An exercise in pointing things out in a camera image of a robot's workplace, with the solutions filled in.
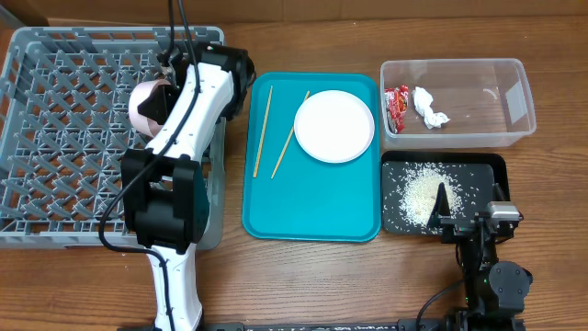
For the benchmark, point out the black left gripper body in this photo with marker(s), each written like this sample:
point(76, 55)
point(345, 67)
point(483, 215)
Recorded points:
point(171, 98)

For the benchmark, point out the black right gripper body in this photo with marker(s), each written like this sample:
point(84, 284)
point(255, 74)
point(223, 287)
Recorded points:
point(458, 227)

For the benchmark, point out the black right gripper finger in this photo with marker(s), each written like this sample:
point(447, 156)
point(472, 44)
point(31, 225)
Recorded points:
point(498, 194)
point(441, 209)

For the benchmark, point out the pile of rice grains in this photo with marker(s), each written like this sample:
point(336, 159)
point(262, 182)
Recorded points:
point(410, 191)

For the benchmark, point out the white tissue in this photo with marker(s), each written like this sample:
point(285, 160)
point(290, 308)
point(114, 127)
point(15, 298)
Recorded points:
point(422, 101)

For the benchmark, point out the red snack wrapper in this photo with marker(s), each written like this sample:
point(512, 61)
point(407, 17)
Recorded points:
point(396, 104)

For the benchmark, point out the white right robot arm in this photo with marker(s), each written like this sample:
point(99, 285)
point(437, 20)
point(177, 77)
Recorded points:
point(495, 290)

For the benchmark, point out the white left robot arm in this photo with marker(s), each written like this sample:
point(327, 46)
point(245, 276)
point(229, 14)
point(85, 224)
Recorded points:
point(173, 188)

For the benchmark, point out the black waste tray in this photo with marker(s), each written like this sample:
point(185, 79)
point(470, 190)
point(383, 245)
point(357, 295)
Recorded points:
point(476, 172)

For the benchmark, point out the grey dish rack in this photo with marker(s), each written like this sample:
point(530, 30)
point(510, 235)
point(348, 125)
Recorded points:
point(65, 127)

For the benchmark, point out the clear plastic bin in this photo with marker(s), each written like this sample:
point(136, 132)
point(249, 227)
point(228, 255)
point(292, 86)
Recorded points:
point(488, 101)

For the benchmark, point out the wooden chopstick left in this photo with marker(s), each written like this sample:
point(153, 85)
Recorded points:
point(263, 133)

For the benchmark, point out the wooden chopstick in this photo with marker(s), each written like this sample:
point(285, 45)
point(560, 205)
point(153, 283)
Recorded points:
point(263, 133)
point(286, 144)

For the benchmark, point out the white round plate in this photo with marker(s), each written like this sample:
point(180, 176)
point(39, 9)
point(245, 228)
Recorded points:
point(334, 126)

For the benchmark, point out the wooden chopstick right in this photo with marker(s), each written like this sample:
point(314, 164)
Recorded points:
point(286, 144)

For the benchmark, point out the teal plastic tray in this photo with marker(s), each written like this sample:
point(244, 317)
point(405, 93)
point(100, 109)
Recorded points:
point(308, 199)

